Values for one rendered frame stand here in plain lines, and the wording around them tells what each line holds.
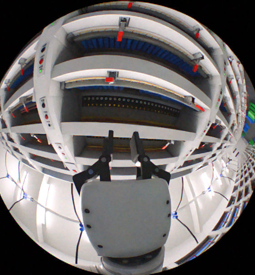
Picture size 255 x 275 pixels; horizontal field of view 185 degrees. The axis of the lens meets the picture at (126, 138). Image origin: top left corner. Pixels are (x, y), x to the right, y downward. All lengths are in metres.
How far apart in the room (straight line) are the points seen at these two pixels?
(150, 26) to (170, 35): 0.06
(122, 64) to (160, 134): 0.25
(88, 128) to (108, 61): 0.20
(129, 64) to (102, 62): 0.06
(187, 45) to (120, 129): 0.39
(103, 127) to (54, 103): 0.18
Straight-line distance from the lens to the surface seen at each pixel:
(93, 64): 0.22
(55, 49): 0.31
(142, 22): 0.31
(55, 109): 0.29
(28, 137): 1.02
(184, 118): 0.54
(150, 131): 0.28
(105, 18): 0.31
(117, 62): 0.21
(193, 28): 0.53
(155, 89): 0.27
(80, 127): 0.27
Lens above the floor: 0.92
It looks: 40 degrees up
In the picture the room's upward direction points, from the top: 169 degrees counter-clockwise
